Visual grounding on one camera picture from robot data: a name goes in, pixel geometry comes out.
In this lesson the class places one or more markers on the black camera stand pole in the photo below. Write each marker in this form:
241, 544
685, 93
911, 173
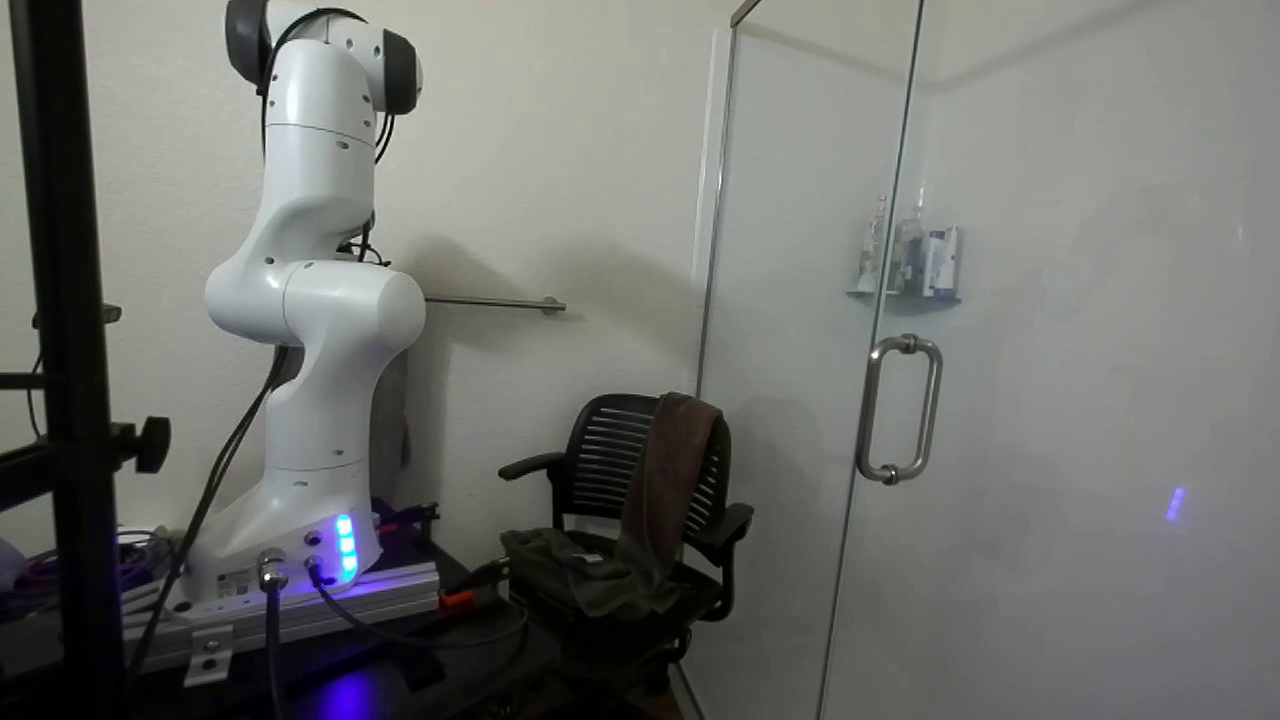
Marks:
82, 455

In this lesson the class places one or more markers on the chrome door handle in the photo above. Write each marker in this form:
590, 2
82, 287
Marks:
882, 447

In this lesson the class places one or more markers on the dark grey towel on seat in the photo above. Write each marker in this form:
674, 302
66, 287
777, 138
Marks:
586, 581

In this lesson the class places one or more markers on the metal towel rail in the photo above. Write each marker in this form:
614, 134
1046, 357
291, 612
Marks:
551, 305

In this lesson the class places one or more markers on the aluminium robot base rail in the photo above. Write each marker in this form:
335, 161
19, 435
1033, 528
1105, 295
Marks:
200, 641

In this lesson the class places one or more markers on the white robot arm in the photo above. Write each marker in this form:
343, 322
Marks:
321, 77

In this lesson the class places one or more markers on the brown towel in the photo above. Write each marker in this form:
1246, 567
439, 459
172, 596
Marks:
671, 474

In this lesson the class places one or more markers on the orange handled clamp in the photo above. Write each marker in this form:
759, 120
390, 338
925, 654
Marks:
472, 591

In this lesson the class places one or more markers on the glass shower door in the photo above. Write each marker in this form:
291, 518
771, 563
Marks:
1097, 528

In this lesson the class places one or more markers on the shower shelf with bottles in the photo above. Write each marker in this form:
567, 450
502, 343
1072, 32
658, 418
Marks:
905, 263

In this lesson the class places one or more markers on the black mesh office chair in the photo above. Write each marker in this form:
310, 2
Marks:
590, 495

